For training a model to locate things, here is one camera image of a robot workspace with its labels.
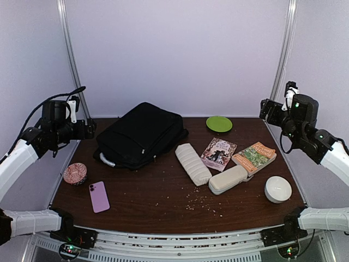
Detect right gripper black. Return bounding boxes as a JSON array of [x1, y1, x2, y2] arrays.
[[259, 98, 300, 145]]

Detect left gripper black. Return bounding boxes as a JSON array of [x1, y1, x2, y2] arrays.
[[52, 117, 96, 145]]

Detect black student backpack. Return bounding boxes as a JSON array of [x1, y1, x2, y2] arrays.
[[93, 102, 189, 170]]

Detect pink smartphone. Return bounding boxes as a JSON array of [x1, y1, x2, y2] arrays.
[[89, 181, 110, 213]]

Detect beige fabric pencil pouch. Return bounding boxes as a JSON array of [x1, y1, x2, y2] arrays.
[[175, 143, 212, 186]]

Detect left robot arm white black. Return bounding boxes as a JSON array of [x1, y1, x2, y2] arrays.
[[1, 96, 96, 245]]

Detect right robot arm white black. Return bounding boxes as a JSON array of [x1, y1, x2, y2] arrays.
[[260, 94, 348, 241]]

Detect red patterned small bowl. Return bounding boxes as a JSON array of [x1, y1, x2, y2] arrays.
[[63, 163, 87, 186]]

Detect green orange paperback book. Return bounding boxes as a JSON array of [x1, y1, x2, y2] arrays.
[[231, 142, 277, 177]]

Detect green plate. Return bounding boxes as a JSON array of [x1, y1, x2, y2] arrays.
[[206, 116, 233, 133]]

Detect purple illustrated paperback book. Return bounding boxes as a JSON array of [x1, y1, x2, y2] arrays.
[[200, 138, 237, 172]]

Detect white bowl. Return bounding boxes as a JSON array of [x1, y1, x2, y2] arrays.
[[264, 176, 292, 204]]

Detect beige glasses case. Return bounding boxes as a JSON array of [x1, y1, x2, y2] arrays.
[[208, 165, 252, 195]]

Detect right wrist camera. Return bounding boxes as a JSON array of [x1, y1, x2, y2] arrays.
[[281, 81, 300, 111]]

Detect right aluminium frame post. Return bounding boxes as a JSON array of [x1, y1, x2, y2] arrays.
[[269, 0, 298, 100]]

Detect aluminium frame post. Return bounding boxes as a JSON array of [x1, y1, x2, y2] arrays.
[[269, 0, 298, 100], [56, 0, 92, 121]]

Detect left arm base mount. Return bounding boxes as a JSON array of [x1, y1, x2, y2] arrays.
[[50, 228, 98, 261]]

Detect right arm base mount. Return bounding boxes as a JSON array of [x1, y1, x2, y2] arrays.
[[260, 225, 308, 260]]

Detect left aluminium frame post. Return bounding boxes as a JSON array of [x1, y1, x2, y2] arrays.
[[56, 0, 92, 121]]

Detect front aluminium rail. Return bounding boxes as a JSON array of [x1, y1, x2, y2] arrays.
[[23, 228, 335, 262]]

